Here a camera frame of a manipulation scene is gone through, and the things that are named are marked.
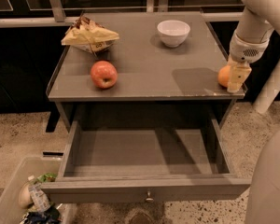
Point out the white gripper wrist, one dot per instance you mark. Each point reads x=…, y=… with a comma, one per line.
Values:
x=246, y=51

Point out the orange fruit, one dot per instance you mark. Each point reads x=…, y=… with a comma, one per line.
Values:
x=223, y=76

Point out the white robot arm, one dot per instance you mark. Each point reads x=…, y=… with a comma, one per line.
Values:
x=259, y=20

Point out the grey drawer cabinet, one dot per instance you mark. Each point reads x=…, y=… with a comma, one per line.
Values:
x=147, y=70

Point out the metal drawer knob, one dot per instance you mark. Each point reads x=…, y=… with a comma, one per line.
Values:
x=149, y=198

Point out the open grey top drawer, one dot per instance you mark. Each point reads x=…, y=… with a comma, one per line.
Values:
x=119, y=165

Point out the white ceramic bowl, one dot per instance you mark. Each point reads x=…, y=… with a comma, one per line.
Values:
x=172, y=32

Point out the red apple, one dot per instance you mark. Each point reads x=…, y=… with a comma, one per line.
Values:
x=104, y=74

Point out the yellow chip bag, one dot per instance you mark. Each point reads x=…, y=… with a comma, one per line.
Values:
x=89, y=36

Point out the green wrapper in bin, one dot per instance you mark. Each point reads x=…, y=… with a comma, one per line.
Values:
x=47, y=177

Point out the dark blue wrapper in bin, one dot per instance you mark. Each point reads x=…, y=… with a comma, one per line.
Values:
x=51, y=216

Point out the beige round item in bin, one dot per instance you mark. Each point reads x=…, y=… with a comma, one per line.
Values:
x=24, y=198

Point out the clear plastic bin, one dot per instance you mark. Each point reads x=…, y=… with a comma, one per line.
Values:
x=10, y=211

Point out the metal railing frame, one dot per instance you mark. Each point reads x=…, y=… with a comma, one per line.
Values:
x=127, y=3

